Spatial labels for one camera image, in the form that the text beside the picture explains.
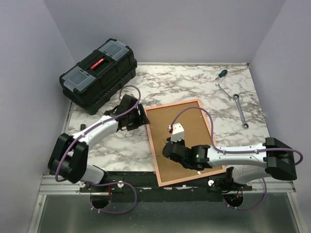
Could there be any red wooden picture frame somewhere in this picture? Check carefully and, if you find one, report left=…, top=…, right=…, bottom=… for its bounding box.
left=143, top=99, right=226, bottom=187

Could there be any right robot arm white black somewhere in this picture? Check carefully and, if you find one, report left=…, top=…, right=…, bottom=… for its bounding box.
left=162, top=137, right=297, bottom=190

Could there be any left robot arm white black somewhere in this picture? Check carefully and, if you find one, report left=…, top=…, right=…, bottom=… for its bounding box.
left=48, top=95, right=150, bottom=192

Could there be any black plastic toolbox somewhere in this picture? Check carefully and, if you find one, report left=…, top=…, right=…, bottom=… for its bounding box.
left=59, top=38, right=137, bottom=115

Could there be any silver ratchet wrench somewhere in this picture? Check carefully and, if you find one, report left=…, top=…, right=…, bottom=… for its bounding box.
left=233, top=94, right=249, bottom=129

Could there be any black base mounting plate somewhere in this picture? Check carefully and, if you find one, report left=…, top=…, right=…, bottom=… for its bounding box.
left=80, top=171, right=253, bottom=203

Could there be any small silver open wrench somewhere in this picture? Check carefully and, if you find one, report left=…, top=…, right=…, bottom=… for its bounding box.
left=215, top=83, right=232, bottom=101

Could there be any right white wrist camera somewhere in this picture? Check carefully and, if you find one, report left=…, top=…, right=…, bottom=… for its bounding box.
left=168, top=123, right=185, bottom=142

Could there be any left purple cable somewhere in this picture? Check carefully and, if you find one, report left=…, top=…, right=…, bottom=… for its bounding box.
left=55, top=85, right=143, bottom=183

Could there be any green handled screwdriver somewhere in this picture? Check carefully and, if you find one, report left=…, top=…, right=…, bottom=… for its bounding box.
left=215, top=69, right=228, bottom=80

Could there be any aluminium rail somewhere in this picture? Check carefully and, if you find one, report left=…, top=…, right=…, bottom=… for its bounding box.
left=38, top=175, right=296, bottom=195

